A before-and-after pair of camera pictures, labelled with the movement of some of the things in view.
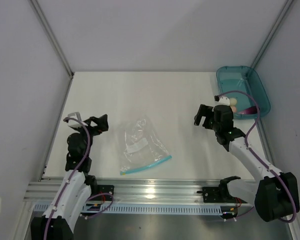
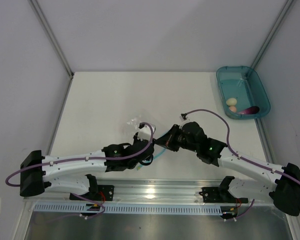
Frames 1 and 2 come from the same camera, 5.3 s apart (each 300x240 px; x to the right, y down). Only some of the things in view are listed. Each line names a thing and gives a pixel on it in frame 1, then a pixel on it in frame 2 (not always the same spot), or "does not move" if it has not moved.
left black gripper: x=101 y=125 -> x=135 y=139
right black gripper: x=203 y=111 -> x=166 y=140
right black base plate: x=212 y=195 does not move
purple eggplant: x=251 y=110 does not move
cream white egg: x=232 y=102 does not move
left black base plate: x=101 y=189 does not move
